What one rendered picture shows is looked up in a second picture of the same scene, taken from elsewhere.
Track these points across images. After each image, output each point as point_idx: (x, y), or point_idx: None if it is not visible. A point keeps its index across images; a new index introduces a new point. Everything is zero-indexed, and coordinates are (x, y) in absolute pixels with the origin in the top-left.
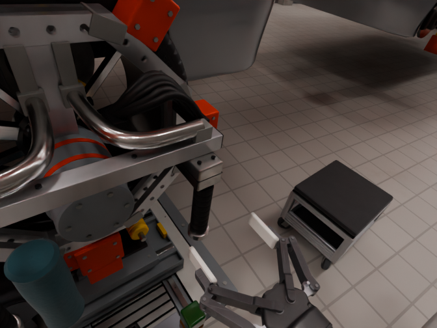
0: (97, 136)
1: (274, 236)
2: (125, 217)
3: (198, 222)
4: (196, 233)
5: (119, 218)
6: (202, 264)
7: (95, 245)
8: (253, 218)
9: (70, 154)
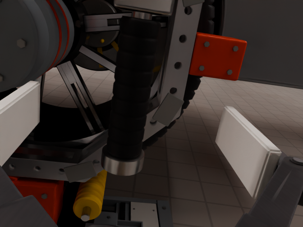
0: (68, 11)
1: (265, 143)
2: (17, 73)
3: (115, 115)
4: (110, 154)
5: (7, 67)
6: (10, 96)
7: (20, 182)
8: (226, 117)
9: None
